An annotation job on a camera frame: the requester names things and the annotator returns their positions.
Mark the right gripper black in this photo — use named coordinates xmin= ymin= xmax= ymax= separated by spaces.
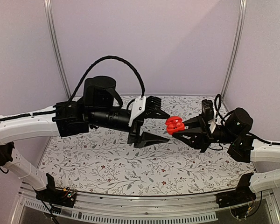
xmin=171 ymin=113 xmax=236 ymax=153

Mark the red round charging case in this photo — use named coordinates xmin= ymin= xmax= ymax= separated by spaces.
xmin=165 ymin=116 xmax=185 ymax=135

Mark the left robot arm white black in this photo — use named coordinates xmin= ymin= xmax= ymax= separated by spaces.
xmin=0 ymin=76 xmax=169 ymax=203

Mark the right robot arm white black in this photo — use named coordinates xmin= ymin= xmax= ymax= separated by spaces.
xmin=166 ymin=108 xmax=280 ymax=203

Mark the floral patterned table mat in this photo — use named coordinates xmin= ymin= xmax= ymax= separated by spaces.
xmin=36 ymin=94 xmax=255 ymax=196

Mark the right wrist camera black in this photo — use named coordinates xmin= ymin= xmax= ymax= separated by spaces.
xmin=202 ymin=99 xmax=216 ymax=132

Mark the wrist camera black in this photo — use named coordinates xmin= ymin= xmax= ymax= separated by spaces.
xmin=202 ymin=99 xmax=216 ymax=132
xmin=128 ymin=95 xmax=163 ymax=127

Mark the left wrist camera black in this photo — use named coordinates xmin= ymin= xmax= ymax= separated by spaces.
xmin=128 ymin=95 xmax=163 ymax=127

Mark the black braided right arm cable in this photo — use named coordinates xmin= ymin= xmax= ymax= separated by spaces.
xmin=213 ymin=93 xmax=227 ymax=122

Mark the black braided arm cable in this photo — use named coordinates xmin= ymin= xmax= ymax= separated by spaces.
xmin=67 ymin=55 xmax=146 ymax=103
xmin=213 ymin=93 xmax=227 ymax=122

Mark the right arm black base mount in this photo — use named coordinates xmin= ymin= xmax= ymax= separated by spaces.
xmin=216 ymin=173 xmax=256 ymax=208

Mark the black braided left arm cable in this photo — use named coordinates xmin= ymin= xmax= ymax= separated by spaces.
xmin=67 ymin=55 xmax=146 ymax=103

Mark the aluminium rail base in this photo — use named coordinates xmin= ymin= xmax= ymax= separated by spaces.
xmin=11 ymin=185 xmax=280 ymax=224

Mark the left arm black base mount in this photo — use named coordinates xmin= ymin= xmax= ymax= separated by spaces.
xmin=36 ymin=173 xmax=77 ymax=208

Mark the aluminium frame post right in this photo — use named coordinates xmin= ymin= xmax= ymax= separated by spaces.
xmin=221 ymin=0 xmax=247 ymax=101

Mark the aluminium frame post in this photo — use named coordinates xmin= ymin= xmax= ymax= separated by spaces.
xmin=221 ymin=0 xmax=247 ymax=101
xmin=43 ymin=0 xmax=71 ymax=99

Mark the aluminium frame post left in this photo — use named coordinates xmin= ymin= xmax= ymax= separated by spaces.
xmin=43 ymin=0 xmax=71 ymax=99

